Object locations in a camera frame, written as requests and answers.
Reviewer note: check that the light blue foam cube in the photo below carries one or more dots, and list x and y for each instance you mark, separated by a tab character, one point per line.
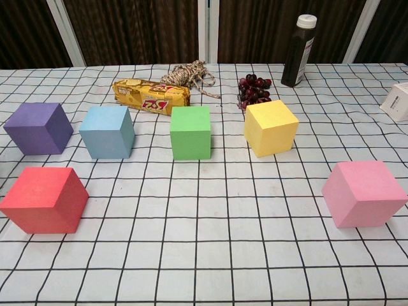
102	140

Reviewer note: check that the pink foam cube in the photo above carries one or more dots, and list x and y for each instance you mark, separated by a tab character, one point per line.
366	201

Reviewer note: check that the purple foam cube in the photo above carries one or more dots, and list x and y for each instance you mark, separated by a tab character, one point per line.
32	134

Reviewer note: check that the red foam cube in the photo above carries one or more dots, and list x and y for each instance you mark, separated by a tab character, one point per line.
35	204

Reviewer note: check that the green foam cube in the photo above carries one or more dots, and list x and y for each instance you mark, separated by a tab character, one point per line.
191	140

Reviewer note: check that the yellow foam cube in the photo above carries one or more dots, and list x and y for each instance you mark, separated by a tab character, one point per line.
274	137

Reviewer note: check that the golden biscuit packet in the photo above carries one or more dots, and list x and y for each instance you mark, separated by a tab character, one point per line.
150	95

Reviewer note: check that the dark red grape bunch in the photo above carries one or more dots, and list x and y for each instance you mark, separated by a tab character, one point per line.
253	89

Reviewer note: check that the dark bottle white cap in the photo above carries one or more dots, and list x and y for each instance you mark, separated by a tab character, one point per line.
296	60

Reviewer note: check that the white cardboard box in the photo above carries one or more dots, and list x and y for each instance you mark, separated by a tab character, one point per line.
396	103

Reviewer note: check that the white partition post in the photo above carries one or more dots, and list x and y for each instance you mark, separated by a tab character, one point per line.
68	35
207	32
352	48

